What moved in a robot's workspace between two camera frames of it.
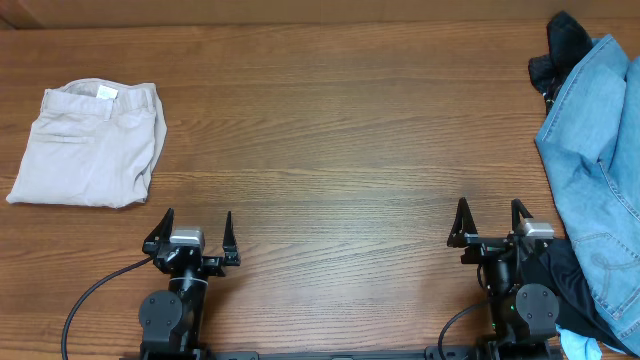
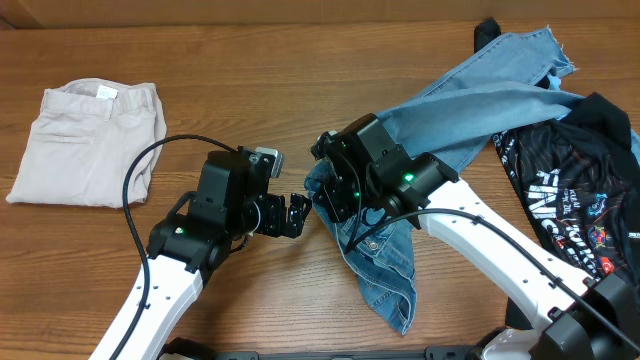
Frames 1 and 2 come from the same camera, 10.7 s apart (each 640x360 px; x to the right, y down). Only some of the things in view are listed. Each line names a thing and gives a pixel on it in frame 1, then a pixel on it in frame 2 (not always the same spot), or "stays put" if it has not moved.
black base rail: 515,351 stays put
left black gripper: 161,233 → 276,225
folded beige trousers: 95,142 stays put
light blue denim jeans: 590,143 → 445,125
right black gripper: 483,246 → 330,193
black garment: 570,39 → 485,32
